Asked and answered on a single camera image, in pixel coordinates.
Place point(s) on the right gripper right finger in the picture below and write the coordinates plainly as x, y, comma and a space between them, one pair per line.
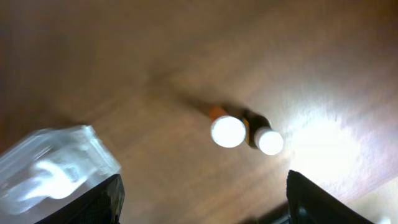
308, 203

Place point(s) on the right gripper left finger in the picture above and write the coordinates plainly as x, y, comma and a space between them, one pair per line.
100, 205

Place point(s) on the white clear cap spray bottle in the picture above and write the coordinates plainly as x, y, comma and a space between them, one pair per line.
50, 168

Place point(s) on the dark brown white cap bottle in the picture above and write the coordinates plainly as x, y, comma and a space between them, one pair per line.
260, 135

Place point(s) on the orange white cap bottle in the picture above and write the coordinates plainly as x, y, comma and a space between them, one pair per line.
226, 130

